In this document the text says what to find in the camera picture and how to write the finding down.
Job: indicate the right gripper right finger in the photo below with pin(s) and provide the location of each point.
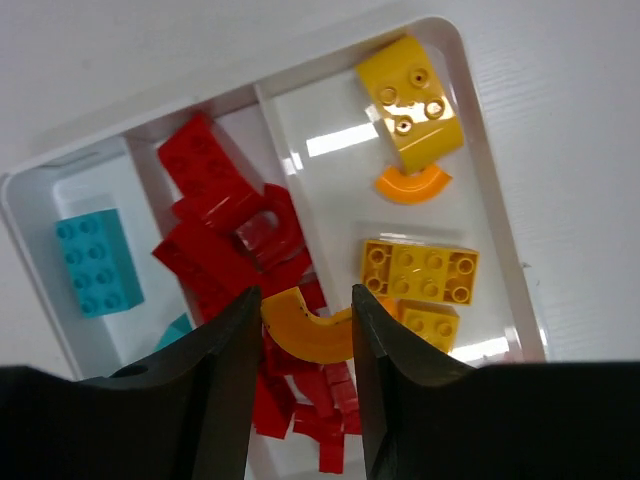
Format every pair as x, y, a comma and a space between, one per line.
426, 415

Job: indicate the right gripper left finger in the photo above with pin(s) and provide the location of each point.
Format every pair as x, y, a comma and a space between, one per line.
183, 412

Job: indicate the teal and red square brick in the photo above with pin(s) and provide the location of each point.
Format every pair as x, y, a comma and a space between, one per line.
176, 330

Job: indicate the orange arch brick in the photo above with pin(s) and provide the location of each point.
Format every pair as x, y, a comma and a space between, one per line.
304, 335

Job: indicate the teal long brick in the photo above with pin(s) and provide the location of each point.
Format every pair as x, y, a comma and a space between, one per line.
99, 263

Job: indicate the orange elbow brick in tray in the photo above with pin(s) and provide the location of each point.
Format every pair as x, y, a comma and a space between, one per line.
400, 188

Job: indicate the yellow long studded brick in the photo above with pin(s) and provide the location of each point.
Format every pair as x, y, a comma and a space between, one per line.
426, 273

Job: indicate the white divided tray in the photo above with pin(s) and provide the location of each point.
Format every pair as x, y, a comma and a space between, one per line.
310, 128

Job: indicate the yellow round large brick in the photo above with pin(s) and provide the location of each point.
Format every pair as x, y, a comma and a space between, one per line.
410, 99

